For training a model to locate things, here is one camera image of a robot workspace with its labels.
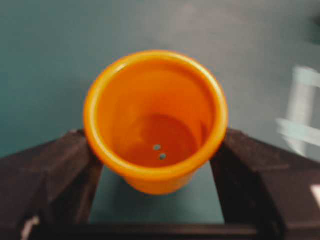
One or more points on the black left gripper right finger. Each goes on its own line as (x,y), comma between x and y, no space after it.
(268,187)

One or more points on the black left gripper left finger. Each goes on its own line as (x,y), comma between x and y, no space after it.
(55,181)

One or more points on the white metal frame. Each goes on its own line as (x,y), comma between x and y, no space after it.
(295,128)

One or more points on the orange plastic cup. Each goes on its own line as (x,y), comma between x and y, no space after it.
(154,118)

